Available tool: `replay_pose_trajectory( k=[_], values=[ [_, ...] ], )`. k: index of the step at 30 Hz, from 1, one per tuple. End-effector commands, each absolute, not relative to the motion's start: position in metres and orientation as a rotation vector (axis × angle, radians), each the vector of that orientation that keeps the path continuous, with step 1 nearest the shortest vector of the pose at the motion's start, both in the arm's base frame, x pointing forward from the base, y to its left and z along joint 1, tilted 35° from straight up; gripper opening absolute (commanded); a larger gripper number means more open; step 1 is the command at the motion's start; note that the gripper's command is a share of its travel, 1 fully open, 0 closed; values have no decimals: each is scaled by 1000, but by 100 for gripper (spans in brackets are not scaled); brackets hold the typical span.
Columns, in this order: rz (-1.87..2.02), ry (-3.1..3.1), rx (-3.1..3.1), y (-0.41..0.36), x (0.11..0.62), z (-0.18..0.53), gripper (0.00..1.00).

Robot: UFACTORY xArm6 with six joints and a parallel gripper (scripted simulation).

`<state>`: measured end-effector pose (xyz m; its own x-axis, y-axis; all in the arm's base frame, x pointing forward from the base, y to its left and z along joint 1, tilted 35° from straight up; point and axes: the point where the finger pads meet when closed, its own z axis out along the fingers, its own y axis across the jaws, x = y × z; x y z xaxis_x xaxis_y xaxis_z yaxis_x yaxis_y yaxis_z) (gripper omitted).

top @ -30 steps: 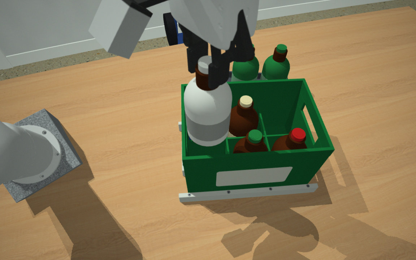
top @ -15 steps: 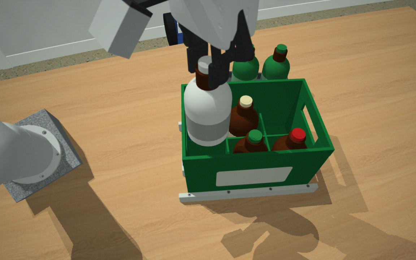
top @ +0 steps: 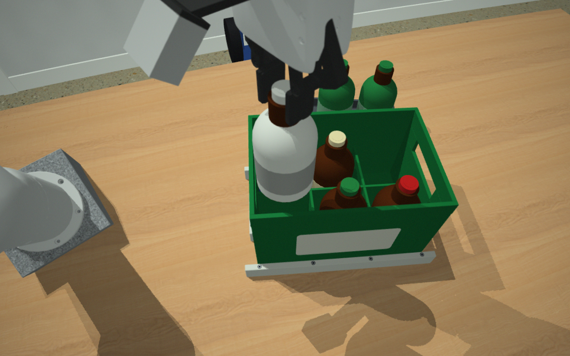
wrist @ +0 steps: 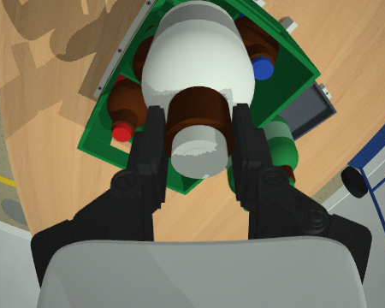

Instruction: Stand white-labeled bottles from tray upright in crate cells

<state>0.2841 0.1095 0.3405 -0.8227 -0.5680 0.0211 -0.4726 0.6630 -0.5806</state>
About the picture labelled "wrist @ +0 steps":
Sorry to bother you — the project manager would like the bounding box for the brown glass bottle with blue cap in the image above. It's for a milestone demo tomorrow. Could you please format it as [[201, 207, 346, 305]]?
[[234, 13, 279, 80]]

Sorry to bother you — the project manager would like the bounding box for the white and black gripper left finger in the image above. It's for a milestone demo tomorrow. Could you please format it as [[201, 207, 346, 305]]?
[[31, 105, 169, 289]]

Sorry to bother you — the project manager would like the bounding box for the brown bottle with red cap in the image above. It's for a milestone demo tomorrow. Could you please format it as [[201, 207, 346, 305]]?
[[107, 75, 148, 142]]

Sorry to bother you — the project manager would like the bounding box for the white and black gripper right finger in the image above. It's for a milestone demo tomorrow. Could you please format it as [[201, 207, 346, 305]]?
[[231, 104, 372, 285]]

